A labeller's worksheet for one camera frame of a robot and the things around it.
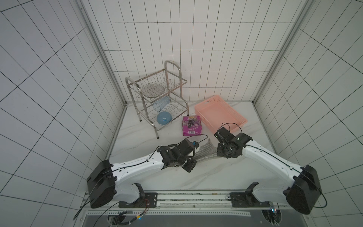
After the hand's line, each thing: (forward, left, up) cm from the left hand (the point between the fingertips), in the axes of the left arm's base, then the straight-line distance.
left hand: (189, 167), depth 75 cm
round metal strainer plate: (+43, +24, +17) cm, 52 cm away
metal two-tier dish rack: (+30, +18, +24) cm, 42 cm away
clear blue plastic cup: (+52, +21, -3) cm, 56 cm away
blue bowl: (+35, +18, -1) cm, 39 cm away
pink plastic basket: (+45, -22, -7) cm, 50 cm away
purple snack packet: (+31, -2, -4) cm, 31 cm away
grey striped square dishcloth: (+13, -11, -8) cm, 19 cm away
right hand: (+8, -16, 0) cm, 18 cm away
